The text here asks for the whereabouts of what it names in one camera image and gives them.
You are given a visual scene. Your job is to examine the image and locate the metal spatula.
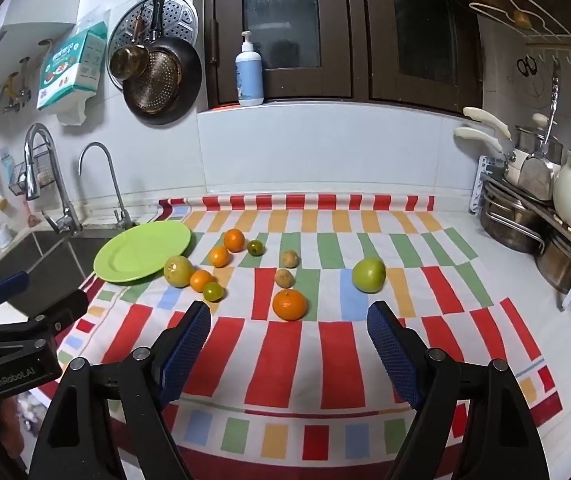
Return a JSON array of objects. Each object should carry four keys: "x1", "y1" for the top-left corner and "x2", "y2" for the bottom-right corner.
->
[{"x1": 518, "y1": 62, "x2": 562, "y2": 202}]

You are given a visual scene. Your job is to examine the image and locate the large orange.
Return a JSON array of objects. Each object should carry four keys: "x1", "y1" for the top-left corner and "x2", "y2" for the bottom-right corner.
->
[{"x1": 272, "y1": 288, "x2": 307, "y2": 322}]

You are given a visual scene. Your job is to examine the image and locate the green plate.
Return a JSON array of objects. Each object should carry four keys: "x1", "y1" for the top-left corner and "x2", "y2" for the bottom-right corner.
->
[{"x1": 93, "y1": 221, "x2": 192, "y2": 284}]

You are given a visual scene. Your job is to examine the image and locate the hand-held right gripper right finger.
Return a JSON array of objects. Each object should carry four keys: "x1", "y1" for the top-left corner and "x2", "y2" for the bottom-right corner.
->
[{"x1": 367, "y1": 301, "x2": 551, "y2": 480}]

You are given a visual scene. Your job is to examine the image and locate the white wire hook rack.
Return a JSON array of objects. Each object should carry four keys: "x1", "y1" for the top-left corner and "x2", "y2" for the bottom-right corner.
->
[{"x1": 468, "y1": 0, "x2": 571, "y2": 63}]

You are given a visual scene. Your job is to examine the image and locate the wide steel pot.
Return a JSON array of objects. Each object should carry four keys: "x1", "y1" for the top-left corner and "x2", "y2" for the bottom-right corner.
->
[{"x1": 480, "y1": 182, "x2": 546, "y2": 253}]

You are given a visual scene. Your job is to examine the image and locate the orange with stem mark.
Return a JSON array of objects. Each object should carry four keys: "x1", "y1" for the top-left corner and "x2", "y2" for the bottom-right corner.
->
[{"x1": 223, "y1": 228, "x2": 246, "y2": 253}]

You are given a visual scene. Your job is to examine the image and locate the small brass saucepan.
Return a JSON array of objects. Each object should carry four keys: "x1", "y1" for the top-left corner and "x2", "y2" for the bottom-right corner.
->
[{"x1": 110, "y1": 17, "x2": 150, "y2": 81}]

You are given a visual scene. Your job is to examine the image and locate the teal and white box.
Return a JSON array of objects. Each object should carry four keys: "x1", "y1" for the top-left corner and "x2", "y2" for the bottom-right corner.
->
[{"x1": 36, "y1": 21, "x2": 107, "y2": 126}]

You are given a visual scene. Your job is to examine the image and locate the cream pan handle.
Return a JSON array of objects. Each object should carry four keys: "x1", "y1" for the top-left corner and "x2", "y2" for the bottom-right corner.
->
[
  {"x1": 454, "y1": 127, "x2": 503, "y2": 153},
  {"x1": 463, "y1": 106, "x2": 512, "y2": 140}
]

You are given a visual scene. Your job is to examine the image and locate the brass wall hooks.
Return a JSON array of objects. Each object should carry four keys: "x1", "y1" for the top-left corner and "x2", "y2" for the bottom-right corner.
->
[{"x1": 0, "y1": 57, "x2": 33, "y2": 113}]

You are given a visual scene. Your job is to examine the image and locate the dish rack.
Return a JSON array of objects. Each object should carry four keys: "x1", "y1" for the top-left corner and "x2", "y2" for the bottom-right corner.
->
[{"x1": 471, "y1": 155, "x2": 571, "y2": 311}]

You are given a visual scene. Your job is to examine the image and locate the striped colourful tablecloth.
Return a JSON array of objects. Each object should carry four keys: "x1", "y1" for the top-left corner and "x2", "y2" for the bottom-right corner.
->
[{"x1": 58, "y1": 193, "x2": 563, "y2": 480}]

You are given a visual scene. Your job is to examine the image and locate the black frying pan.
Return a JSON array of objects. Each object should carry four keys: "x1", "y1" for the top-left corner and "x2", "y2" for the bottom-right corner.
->
[{"x1": 122, "y1": 0, "x2": 203, "y2": 126}]

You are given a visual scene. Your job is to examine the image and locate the round metal steamer plate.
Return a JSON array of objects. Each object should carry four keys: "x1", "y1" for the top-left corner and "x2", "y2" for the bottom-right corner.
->
[{"x1": 106, "y1": 0, "x2": 199, "y2": 91}]

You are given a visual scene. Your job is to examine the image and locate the steel pot with handle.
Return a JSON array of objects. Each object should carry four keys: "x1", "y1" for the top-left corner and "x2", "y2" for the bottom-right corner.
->
[{"x1": 535, "y1": 232, "x2": 571, "y2": 295}]

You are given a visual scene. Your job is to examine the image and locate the chrome gooseneck faucet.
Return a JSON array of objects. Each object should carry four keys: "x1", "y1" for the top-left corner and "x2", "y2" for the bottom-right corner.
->
[{"x1": 78, "y1": 142, "x2": 137, "y2": 232}]

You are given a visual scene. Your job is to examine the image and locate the brass colander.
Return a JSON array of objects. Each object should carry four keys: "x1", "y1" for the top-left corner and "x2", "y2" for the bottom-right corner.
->
[{"x1": 130, "y1": 50, "x2": 184, "y2": 114}]

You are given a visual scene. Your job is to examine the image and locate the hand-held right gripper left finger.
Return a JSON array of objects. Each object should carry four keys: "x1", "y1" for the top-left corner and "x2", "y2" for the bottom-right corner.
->
[{"x1": 30, "y1": 301, "x2": 212, "y2": 480}]

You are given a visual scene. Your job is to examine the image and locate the large yellow-green fruit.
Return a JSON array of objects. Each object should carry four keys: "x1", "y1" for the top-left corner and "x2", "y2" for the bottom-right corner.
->
[{"x1": 164, "y1": 255, "x2": 195, "y2": 289}]

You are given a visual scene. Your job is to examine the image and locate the kitchen sink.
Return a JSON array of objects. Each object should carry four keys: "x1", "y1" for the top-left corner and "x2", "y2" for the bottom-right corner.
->
[{"x1": 0, "y1": 230, "x2": 138, "y2": 311}]

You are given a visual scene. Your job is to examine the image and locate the black wire basket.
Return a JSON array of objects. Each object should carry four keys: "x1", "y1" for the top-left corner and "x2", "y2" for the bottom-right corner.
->
[{"x1": 9, "y1": 145, "x2": 51, "y2": 197}]

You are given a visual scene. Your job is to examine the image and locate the chrome pull-down faucet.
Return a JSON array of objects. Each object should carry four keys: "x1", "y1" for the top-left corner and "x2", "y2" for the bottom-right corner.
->
[{"x1": 24, "y1": 123, "x2": 83, "y2": 235}]

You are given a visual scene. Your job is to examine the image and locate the white pump soap bottle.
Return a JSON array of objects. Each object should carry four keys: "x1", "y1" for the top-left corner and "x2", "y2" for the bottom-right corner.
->
[{"x1": 235, "y1": 31, "x2": 265, "y2": 107}]

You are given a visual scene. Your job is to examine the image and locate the tall steel pot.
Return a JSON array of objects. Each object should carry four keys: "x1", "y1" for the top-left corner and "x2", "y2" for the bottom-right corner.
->
[{"x1": 515, "y1": 127, "x2": 565, "y2": 166}]

